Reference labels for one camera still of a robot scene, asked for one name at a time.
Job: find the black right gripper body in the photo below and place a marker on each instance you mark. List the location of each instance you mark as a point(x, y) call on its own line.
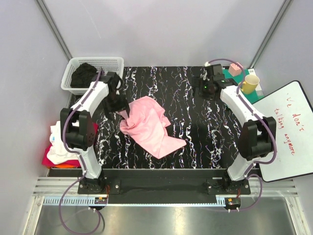
point(203, 83)

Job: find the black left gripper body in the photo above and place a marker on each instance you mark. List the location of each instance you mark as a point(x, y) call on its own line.
point(113, 103)

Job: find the pink t shirt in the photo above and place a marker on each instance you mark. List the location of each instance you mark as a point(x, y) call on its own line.
point(146, 125)

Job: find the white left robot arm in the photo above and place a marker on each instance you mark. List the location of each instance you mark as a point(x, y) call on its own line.
point(77, 129)

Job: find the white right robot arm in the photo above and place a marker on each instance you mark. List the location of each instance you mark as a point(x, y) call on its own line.
point(257, 143)

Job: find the pink cube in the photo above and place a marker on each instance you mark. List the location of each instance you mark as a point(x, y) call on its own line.
point(235, 69)

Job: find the yellow mug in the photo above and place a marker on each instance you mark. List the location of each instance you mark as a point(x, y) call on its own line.
point(249, 84)

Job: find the black t shirt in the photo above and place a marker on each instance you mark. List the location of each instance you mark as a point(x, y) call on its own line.
point(83, 76)

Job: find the green cutting mat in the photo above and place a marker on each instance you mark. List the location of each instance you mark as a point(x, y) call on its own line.
point(256, 95)

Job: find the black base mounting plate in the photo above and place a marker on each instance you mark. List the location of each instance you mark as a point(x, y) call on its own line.
point(118, 181)

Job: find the white folded t shirt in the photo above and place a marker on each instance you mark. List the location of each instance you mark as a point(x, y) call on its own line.
point(57, 153)

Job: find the orange folded t shirt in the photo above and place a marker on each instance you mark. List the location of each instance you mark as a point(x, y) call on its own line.
point(63, 166)

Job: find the white whiteboard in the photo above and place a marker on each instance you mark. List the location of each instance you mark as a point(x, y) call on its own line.
point(294, 135)

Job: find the magenta folded t shirt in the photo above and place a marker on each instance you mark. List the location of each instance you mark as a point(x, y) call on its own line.
point(46, 162)

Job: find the white slotted cable duct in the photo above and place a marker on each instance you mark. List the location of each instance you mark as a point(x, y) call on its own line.
point(103, 201)

